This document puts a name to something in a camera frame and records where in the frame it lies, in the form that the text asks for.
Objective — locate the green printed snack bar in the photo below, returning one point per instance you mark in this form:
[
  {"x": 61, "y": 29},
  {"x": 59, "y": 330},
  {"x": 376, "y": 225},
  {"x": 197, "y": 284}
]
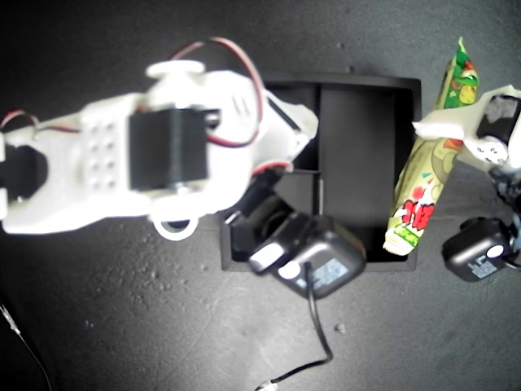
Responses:
[{"x": 423, "y": 191}]

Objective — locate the black compartment tray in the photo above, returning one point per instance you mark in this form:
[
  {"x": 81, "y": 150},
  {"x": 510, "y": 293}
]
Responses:
[{"x": 354, "y": 142}]

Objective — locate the small white tape roll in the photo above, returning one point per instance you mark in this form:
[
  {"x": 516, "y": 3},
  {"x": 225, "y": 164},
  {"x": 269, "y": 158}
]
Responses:
[{"x": 175, "y": 234}]

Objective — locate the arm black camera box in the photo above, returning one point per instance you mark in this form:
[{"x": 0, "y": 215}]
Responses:
[
  {"x": 325, "y": 260},
  {"x": 468, "y": 248}
]

